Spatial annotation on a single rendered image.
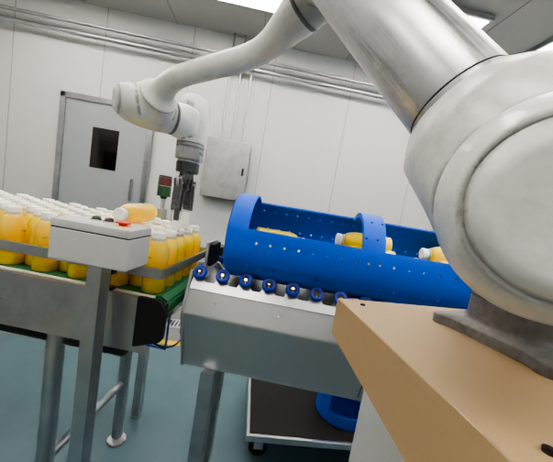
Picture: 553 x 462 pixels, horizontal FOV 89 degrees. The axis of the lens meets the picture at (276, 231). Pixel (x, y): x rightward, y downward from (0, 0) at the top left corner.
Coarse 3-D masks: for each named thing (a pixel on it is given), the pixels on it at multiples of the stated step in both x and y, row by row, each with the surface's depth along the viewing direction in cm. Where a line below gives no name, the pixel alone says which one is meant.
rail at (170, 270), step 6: (204, 252) 114; (186, 258) 97; (192, 258) 102; (198, 258) 109; (174, 264) 88; (180, 264) 92; (186, 264) 97; (162, 270) 81; (168, 270) 83; (174, 270) 88; (162, 276) 81; (168, 276) 84
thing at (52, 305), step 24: (0, 288) 82; (24, 288) 82; (48, 288) 81; (72, 288) 81; (0, 312) 83; (24, 312) 83; (48, 312) 82; (72, 312) 81; (120, 312) 80; (144, 312) 79; (48, 336) 83; (72, 336) 82; (120, 336) 81; (144, 336) 80; (48, 360) 84; (120, 360) 126; (48, 384) 85; (120, 384) 126; (48, 408) 86; (96, 408) 111; (120, 408) 129; (48, 432) 87; (120, 432) 131; (48, 456) 88
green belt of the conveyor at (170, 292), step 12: (0, 264) 86; (24, 264) 89; (60, 276) 84; (120, 288) 83; (132, 288) 84; (168, 288) 89; (180, 288) 92; (168, 300) 82; (180, 300) 90; (168, 312) 83
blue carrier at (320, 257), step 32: (256, 224) 111; (288, 224) 109; (320, 224) 107; (352, 224) 104; (384, 224) 86; (224, 256) 86; (256, 256) 85; (288, 256) 83; (320, 256) 82; (352, 256) 82; (384, 256) 81; (416, 256) 107; (320, 288) 89; (352, 288) 85; (384, 288) 83; (416, 288) 82; (448, 288) 80
